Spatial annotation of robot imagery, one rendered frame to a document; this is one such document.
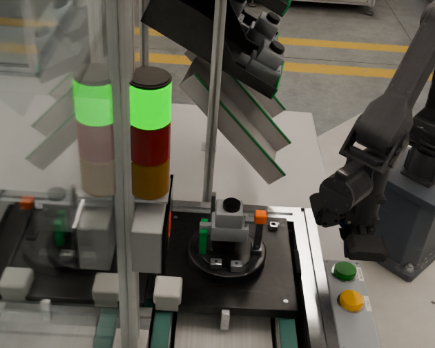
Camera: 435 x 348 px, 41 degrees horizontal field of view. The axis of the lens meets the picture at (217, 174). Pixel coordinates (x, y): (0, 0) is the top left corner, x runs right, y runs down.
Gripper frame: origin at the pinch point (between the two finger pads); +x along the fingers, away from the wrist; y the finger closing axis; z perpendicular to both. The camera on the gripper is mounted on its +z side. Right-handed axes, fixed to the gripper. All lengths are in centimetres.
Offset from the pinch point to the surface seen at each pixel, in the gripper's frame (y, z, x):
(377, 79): -284, -88, 99
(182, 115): -70, 33, 17
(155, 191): 19.7, 32.2, -22.7
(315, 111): -234, -40, 100
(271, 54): -26.0, 15.1, -22.2
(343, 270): 0.0, 0.0, 6.8
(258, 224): -1.2, 16.2, -1.6
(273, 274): 1.9, 12.8, 7.1
